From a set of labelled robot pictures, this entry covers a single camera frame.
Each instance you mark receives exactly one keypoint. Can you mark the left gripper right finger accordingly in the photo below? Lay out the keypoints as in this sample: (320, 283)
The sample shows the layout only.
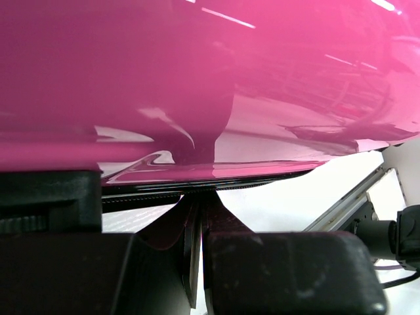
(284, 272)

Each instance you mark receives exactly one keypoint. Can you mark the pink hard-shell suitcase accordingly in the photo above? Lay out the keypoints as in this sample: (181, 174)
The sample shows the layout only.
(109, 105)

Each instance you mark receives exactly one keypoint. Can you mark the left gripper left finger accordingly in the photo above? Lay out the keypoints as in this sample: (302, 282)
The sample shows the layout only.
(147, 272)

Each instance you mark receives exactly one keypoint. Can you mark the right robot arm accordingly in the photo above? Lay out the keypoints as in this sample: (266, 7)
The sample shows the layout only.
(396, 240)

